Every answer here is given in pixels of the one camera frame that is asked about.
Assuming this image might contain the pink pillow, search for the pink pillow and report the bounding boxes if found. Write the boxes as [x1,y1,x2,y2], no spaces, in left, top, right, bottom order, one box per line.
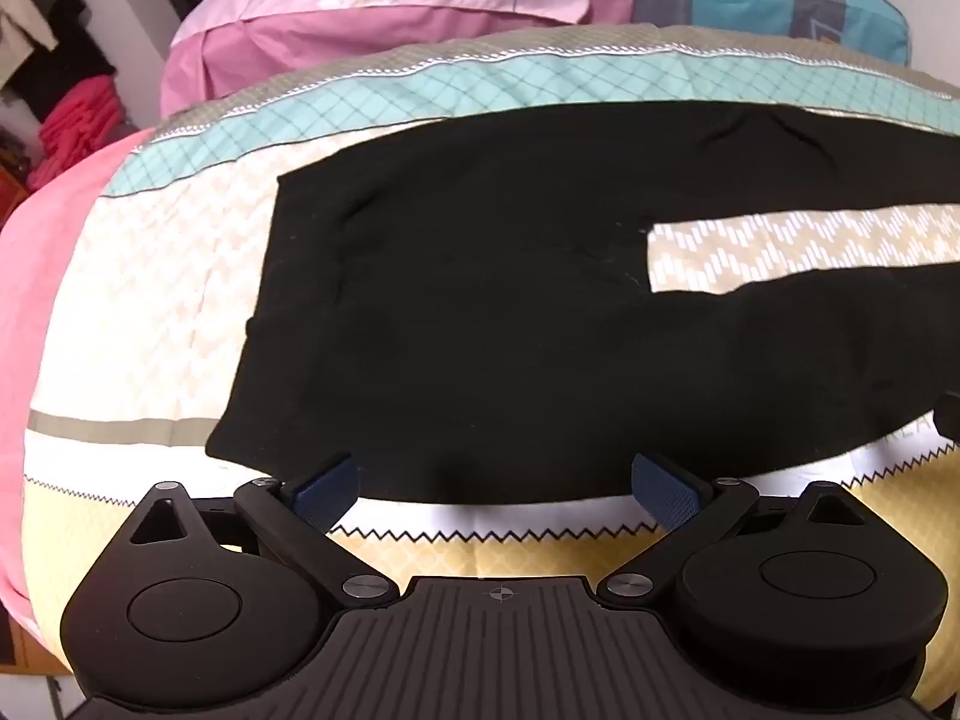
[160,0,635,121]

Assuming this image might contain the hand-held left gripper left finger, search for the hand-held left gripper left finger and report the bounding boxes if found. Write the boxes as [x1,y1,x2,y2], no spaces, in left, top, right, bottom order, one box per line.
[130,453,399,609]

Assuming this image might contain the pink bed sheet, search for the pink bed sheet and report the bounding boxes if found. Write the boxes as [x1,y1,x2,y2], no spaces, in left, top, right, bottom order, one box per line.
[0,127,158,620]

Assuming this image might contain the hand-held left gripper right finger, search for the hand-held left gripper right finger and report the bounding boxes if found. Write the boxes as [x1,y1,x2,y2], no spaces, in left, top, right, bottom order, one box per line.
[598,453,865,608]

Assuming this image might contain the pile of red clothes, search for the pile of red clothes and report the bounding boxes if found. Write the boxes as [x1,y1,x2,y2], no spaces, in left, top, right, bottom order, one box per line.
[26,73,125,190]

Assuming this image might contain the dark hanging clothes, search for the dark hanging clothes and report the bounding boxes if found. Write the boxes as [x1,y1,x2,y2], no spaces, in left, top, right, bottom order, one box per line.
[0,0,118,115]

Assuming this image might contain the wooden bed frame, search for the wooden bed frame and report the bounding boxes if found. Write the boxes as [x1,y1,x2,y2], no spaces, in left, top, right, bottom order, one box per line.
[13,611,70,677]

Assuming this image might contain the black pants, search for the black pants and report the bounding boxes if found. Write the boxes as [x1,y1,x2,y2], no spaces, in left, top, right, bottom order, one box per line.
[204,99,960,505]

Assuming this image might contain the patterned bed quilt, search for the patterned bed quilt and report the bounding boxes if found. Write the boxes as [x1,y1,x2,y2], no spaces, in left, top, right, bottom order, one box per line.
[15,22,960,695]

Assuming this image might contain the white hanging garment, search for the white hanging garment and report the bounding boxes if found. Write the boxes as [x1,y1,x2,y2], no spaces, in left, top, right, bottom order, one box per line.
[0,0,58,50]

